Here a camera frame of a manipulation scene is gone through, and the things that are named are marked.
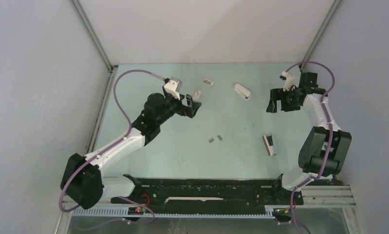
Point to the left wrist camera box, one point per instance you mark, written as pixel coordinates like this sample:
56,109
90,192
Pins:
172,86

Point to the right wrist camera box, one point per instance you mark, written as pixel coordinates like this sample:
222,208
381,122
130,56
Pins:
290,81

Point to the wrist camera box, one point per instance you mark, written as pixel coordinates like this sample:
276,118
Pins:
172,86
290,81

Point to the small white staple box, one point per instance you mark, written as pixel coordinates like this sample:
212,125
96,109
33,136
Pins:
197,95

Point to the white cable duct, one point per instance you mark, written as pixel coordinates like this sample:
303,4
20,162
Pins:
123,211

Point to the grey white stapler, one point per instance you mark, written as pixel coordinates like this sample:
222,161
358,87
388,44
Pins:
269,144

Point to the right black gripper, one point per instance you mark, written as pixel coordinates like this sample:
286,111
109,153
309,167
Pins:
278,94

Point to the white staple box barcode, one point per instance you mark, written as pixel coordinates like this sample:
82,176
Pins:
208,81

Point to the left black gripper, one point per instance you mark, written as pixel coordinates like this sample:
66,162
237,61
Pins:
190,110

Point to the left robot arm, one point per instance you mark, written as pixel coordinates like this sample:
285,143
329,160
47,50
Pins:
84,178

